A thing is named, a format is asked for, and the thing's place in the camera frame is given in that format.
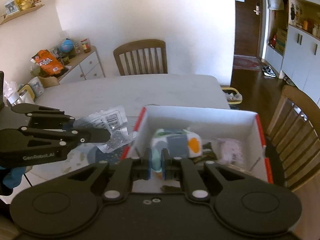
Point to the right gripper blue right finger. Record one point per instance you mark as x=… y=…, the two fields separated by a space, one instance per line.
x=187 y=174

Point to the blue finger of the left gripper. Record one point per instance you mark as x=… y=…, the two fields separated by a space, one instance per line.
x=40 y=116
x=82 y=134

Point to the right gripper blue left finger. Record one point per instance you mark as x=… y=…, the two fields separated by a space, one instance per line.
x=125 y=173

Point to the white tissue pack orange spot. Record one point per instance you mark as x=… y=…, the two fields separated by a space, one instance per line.
x=178 y=142

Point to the white barcode wrapper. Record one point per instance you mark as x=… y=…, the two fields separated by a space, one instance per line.
x=115 y=121

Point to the purple patterned plastic pouch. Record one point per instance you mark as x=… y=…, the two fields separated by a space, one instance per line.
x=230 y=152

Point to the blue gloved left hand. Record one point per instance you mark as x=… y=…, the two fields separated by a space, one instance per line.
x=12 y=178

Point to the round blue patterned placemat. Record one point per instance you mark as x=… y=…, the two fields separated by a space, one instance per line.
x=86 y=154

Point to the orange snack bag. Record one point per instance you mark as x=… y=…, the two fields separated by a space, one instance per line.
x=48 y=63

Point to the red white cardboard box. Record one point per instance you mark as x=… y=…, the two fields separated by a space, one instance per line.
x=235 y=137

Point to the white drawer sideboard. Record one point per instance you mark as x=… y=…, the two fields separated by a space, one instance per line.
x=85 y=66

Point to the blue globe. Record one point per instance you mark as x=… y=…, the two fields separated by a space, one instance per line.
x=66 y=46

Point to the red-lidded jar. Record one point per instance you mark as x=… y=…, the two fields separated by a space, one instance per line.
x=85 y=45

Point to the wooden chair behind table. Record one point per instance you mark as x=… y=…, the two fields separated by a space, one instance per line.
x=141 y=57

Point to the wooden chair right side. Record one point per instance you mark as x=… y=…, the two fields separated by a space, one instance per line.
x=293 y=139

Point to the red patterned doormat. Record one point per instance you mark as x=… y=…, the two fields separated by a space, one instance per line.
x=247 y=63

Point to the black white sneakers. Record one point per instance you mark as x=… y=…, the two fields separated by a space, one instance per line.
x=268 y=72

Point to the brown entrance door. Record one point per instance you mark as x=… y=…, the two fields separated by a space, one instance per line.
x=247 y=27

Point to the hanging grey tote bag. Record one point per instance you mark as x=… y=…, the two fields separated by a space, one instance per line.
x=276 y=5

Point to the grey wall cabinet unit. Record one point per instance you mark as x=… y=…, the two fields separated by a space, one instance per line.
x=293 y=44

